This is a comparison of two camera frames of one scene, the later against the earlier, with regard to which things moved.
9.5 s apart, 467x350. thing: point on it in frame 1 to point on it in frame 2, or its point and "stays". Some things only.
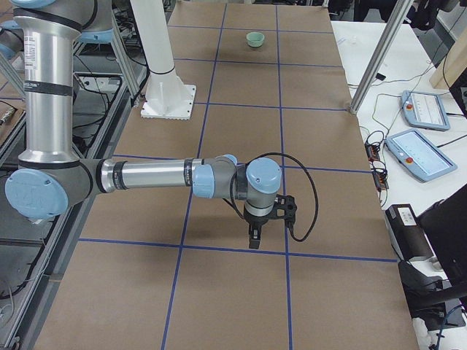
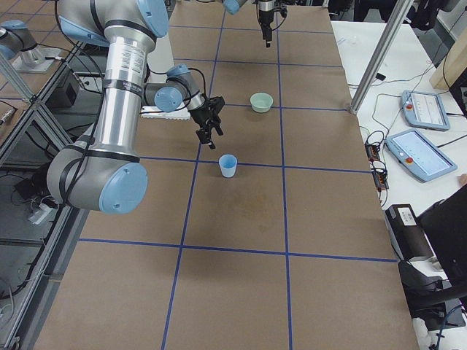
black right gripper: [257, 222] to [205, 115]
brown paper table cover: [163, 269] stays
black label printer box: [406, 233] stays
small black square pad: [380, 76] stays
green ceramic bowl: [255, 39] to [261, 102]
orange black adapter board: [372, 152] stays
